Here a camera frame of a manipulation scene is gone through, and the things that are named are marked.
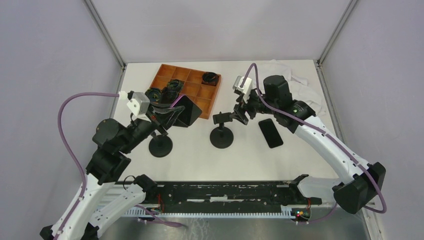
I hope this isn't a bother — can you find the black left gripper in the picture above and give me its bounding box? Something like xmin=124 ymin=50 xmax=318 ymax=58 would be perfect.
xmin=120 ymin=99 xmax=186 ymax=153

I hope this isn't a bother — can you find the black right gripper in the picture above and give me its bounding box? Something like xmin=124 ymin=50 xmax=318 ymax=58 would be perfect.
xmin=229 ymin=87 xmax=278 ymax=126

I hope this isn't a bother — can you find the purple edged black phone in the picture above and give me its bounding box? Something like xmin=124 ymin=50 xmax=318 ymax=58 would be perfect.
xmin=170 ymin=94 xmax=203 ymax=128

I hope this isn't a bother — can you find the black round base phone stand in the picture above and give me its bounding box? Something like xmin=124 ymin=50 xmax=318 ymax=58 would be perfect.
xmin=209 ymin=112 xmax=234 ymax=149

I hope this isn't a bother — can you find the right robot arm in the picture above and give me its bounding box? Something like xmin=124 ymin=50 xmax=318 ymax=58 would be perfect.
xmin=231 ymin=75 xmax=386 ymax=214

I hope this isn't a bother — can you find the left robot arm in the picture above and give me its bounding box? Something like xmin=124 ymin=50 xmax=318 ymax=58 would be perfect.
xmin=40 ymin=104 xmax=185 ymax=240

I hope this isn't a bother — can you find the small black phone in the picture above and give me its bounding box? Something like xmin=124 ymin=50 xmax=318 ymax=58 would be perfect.
xmin=258 ymin=118 xmax=284 ymax=149

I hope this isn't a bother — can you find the rolled dark patterned tie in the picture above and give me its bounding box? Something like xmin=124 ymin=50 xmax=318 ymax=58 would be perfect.
xmin=159 ymin=87 xmax=179 ymax=104

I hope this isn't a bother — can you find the rolled blue yellow tie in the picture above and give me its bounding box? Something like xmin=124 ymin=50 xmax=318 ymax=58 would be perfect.
xmin=144 ymin=87 xmax=162 ymax=103

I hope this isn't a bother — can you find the rolled green patterned tie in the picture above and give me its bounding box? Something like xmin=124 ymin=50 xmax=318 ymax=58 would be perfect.
xmin=166 ymin=79 xmax=184 ymax=93

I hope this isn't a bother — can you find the orange wooden compartment tray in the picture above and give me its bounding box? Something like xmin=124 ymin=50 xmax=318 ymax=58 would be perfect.
xmin=149 ymin=64 xmax=222 ymax=120

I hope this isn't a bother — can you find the rolled tie top right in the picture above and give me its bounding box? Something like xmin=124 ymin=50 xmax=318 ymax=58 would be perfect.
xmin=201 ymin=72 xmax=220 ymax=87

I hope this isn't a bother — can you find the white crumpled cloth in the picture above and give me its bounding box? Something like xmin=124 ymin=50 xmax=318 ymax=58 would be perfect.
xmin=257 ymin=59 xmax=327 ymax=117

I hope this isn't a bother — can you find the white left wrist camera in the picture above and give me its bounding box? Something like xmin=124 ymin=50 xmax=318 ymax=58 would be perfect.
xmin=118 ymin=90 xmax=151 ymax=122

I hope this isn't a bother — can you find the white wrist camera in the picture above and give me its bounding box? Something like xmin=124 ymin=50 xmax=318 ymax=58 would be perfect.
xmin=232 ymin=75 xmax=253 ymax=103
xmin=118 ymin=90 xmax=151 ymax=122

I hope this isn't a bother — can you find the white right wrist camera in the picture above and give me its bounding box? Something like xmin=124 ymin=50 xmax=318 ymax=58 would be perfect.
xmin=232 ymin=75 xmax=253 ymax=103

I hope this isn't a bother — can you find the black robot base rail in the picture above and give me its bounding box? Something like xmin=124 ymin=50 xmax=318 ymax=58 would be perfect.
xmin=143 ymin=180 xmax=322 ymax=214

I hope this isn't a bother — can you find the white slotted cable duct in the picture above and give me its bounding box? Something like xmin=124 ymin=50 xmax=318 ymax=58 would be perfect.
xmin=123 ymin=199 xmax=310 ymax=222

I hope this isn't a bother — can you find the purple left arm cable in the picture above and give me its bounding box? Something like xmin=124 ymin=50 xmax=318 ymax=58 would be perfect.
xmin=52 ymin=92 xmax=186 ymax=240

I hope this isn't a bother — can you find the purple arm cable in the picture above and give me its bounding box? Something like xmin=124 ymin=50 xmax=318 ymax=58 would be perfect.
xmin=240 ymin=62 xmax=388 ymax=225
xmin=52 ymin=92 xmax=186 ymax=240

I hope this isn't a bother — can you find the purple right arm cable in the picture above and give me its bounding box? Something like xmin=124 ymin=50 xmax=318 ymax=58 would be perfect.
xmin=240 ymin=62 xmax=388 ymax=225

